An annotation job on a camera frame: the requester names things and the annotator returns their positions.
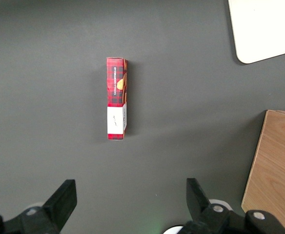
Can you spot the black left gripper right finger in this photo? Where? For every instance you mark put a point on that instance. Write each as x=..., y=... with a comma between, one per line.
x=201, y=209

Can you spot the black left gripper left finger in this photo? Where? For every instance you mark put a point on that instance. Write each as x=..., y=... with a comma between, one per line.
x=57, y=209

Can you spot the red plaid cookie box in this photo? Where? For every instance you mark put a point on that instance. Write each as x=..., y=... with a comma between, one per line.
x=115, y=97

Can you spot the beige rectangular tray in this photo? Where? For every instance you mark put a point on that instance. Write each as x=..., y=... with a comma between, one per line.
x=262, y=29

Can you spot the wooden two-drawer cabinet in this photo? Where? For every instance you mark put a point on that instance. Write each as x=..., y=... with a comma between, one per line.
x=276, y=170

